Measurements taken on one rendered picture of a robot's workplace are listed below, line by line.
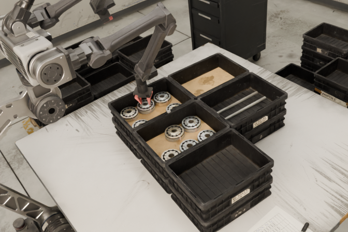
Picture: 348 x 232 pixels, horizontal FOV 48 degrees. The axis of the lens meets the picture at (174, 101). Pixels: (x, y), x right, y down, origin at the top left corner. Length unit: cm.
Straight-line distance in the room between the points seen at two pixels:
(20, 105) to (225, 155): 101
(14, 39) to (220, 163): 107
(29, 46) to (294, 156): 139
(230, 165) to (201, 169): 14
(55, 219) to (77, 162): 36
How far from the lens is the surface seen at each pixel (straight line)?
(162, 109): 224
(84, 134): 241
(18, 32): 174
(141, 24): 169
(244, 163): 190
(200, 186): 181
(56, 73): 156
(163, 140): 204
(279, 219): 187
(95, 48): 163
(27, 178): 334
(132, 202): 197
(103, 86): 336
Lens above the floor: 222
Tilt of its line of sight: 37 degrees down
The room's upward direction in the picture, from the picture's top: 8 degrees counter-clockwise
